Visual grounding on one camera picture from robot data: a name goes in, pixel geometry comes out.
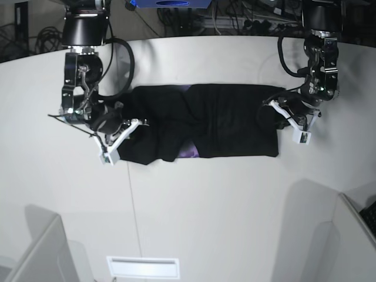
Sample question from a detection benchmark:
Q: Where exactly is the white table grommet plate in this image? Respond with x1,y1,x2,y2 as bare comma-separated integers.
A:
106,256,180,280

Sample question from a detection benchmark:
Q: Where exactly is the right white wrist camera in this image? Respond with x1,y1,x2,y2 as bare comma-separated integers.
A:
99,150,120,166

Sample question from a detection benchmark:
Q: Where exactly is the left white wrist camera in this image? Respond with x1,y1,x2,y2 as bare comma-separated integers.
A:
293,129,311,145

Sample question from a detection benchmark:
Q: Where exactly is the white power strip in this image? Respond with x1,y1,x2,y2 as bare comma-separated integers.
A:
241,18,301,32

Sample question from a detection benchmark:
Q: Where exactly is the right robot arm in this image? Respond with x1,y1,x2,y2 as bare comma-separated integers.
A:
52,1,136,150

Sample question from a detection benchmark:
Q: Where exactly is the blue box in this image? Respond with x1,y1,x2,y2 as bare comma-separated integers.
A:
135,0,212,9

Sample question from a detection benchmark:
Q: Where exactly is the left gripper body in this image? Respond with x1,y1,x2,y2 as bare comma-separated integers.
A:
263,95,322,131

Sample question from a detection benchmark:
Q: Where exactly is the black T-shirt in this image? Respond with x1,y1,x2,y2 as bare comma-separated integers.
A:
119,84,281,165

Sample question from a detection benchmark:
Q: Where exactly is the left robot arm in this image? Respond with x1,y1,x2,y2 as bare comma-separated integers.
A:
261,1,343,132

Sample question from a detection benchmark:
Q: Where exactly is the black keyboard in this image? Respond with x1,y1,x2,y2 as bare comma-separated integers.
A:
360,202,376,236

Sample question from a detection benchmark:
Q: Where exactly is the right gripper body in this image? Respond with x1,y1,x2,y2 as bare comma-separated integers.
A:
88,101,150,147

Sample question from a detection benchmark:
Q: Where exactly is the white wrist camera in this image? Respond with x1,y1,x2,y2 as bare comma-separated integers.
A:
99,150,120,166
293,129,311,145

